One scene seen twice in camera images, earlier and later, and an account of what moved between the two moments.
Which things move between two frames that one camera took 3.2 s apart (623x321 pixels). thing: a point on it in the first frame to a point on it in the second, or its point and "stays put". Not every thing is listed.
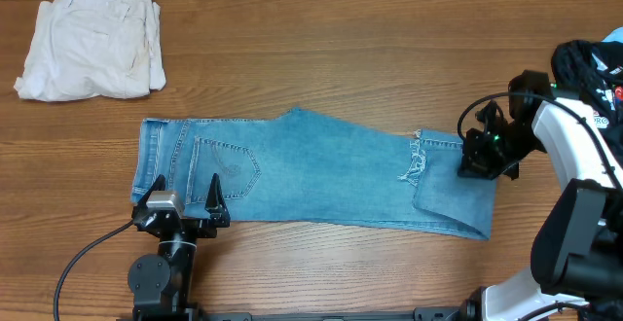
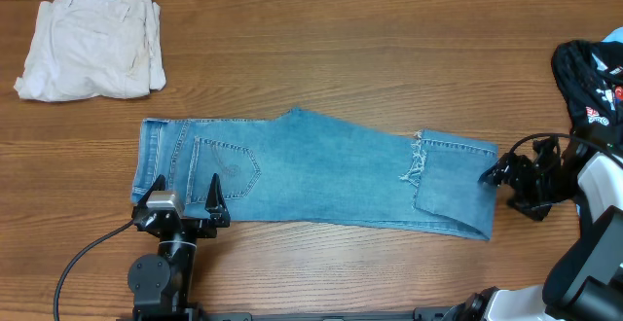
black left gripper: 216,210 stays put
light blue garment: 616,35 stays put
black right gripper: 475,164 to 517,166
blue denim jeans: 316,166 stays put
